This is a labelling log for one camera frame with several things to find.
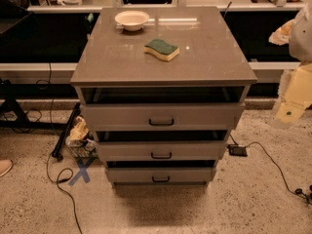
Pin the grey drawer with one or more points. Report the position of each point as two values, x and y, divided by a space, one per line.
162 117
182 175
160 150

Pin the black table frame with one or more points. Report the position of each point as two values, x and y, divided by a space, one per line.
16 118

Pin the grey middle drawer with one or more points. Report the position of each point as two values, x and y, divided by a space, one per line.
160 150

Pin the green yellow sponge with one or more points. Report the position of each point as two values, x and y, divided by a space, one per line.
161 49

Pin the grey top drawer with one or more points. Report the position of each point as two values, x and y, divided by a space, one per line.
162 117

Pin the shoe tip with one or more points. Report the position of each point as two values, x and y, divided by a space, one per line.
5 166

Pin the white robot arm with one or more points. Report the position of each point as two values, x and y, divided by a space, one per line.
300 42

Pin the grey drawer cabinet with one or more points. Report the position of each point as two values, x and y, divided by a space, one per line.
210 68

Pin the grey bottom drawer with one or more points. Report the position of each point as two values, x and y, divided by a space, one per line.
182 175

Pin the black power adapter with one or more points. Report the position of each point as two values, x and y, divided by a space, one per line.
237 150

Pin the blue tape cross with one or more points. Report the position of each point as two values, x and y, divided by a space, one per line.
83 165

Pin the black stand leg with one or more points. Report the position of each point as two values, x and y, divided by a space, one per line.
57 150

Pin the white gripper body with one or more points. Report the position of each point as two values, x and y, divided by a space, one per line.
302 39

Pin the crumpled bag pile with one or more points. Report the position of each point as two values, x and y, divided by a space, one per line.
80 141

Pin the white bowl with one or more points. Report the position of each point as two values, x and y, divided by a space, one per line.
132 20

